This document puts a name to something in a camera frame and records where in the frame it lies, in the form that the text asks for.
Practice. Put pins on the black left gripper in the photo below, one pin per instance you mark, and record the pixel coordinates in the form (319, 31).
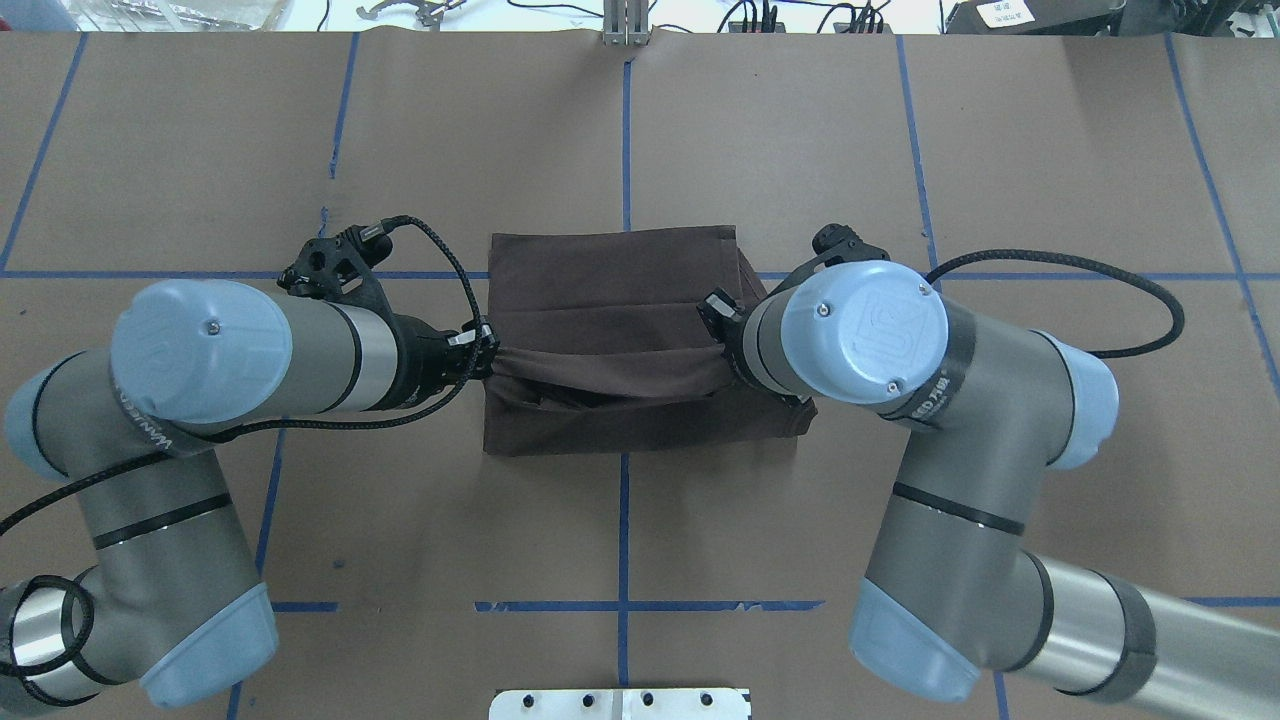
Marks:
(418, 366)

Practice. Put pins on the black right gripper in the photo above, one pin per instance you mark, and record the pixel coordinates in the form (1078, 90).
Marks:
(738, 350)

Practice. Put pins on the dark brown t-shirt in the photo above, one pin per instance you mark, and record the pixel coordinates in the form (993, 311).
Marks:
(603, 351)

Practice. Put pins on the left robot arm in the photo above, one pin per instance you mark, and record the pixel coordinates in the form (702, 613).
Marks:
(175, 600)

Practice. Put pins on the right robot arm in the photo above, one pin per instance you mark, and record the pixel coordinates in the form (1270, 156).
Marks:
(950, 591)

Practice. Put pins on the aluminium frame post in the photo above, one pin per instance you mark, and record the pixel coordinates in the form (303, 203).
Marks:
(626, 23)

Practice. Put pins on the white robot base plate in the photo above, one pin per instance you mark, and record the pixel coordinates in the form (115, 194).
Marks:
(623, 703)

